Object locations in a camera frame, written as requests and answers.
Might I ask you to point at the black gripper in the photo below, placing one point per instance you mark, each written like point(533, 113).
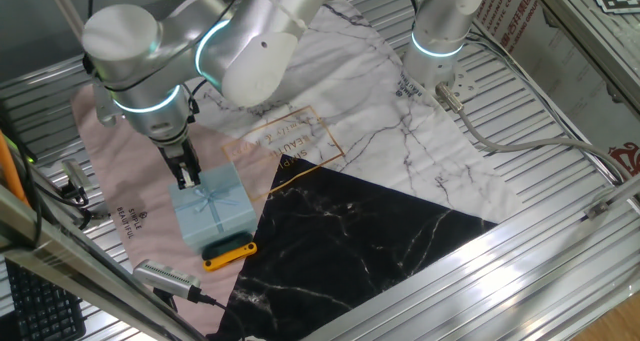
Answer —
point(177, 158)

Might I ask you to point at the light blue bow casing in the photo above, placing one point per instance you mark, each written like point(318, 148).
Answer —
point(220, 206)

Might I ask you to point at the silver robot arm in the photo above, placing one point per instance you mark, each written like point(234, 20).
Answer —
point(150, 46)

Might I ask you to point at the light blue inner gift box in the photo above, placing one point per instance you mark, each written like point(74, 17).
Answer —
point(215, 235)

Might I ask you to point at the yellow and black tool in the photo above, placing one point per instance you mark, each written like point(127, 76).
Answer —
point(230, 261)

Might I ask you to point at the orange tube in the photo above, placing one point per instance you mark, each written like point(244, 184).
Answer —
point(11, 171)

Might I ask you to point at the black keyboard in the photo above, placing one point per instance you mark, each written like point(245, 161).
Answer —
point(45, 306)

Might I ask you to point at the marble pink black tablecloth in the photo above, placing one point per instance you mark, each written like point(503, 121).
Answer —
point(375, 106)

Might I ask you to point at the thin grey rod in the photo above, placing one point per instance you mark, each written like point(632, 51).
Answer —
point(65, 13)

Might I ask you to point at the white panel with red print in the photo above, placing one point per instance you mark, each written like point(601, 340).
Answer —
point(565, 71)

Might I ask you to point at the ribbed silver camera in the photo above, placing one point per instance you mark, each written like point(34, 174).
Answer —
point(165, 277)

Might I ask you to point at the small silver camera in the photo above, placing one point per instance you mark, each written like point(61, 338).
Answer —
point(76, 173)

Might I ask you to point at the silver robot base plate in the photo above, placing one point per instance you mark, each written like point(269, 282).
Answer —
point(465, 83)

